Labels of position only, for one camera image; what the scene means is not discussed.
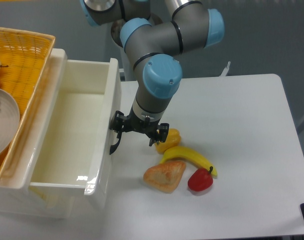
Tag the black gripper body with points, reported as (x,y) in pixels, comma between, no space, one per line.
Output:
(134,124)

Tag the white drawer cabinet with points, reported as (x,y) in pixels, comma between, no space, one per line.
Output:
(17,194)

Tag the yellow bell pepper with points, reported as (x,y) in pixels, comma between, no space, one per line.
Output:
(173,139)

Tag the red bell pepper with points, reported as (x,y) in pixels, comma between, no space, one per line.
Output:
(201,179)

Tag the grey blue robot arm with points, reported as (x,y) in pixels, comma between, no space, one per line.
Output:
(151,51)

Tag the black top drawer handle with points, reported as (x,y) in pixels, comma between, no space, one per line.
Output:
(114,147)

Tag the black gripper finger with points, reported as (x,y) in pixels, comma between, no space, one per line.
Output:
(119,123)
(158,133)

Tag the grey round plate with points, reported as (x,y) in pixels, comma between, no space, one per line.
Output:
(9,119)

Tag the triangular pastry bread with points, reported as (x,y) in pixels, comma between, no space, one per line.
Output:
(165,177)

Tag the yellow banana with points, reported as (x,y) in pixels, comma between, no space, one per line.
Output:
(186,153)

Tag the yellow woven basket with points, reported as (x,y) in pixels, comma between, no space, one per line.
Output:
(24,54)

